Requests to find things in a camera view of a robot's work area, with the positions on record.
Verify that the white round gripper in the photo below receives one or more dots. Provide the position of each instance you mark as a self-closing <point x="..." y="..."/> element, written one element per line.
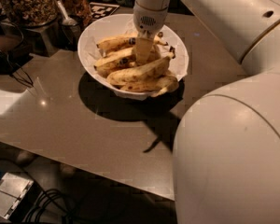
<point x="146" y="20"/>

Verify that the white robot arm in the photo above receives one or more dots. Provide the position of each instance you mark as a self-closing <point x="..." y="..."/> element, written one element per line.
<point x="226" y="157"/>

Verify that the white bowl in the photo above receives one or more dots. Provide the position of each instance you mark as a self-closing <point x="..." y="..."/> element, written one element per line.
<point x="119" y="24"/>

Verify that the front curved banana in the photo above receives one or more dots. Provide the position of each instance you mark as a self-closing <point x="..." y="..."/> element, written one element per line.
<point x="157" y="86"/>

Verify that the black white marker tag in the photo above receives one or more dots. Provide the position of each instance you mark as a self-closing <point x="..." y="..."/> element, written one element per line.
<point x="101" y="10"/>

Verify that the white plastic scoop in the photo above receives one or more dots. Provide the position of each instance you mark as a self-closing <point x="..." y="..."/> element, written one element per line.
<point x="67" y="20"/>

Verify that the glass jar with scoop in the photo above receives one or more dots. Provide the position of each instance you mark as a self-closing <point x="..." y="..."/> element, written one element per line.
<point x="80" y="8"/>

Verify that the metal stand block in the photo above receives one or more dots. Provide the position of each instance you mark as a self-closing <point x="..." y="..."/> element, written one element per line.
<point x="48" y="39"/>

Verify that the glass jar of nuts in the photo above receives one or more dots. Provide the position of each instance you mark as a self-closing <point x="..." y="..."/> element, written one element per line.
<point x="30" y="13"/>

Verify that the black device on left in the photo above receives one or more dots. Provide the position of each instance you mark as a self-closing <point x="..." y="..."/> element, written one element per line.
<point x="15" y="52"/>

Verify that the grey box on floor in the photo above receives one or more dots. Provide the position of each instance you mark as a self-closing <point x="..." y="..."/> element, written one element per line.
<point x="13" y="190"/>

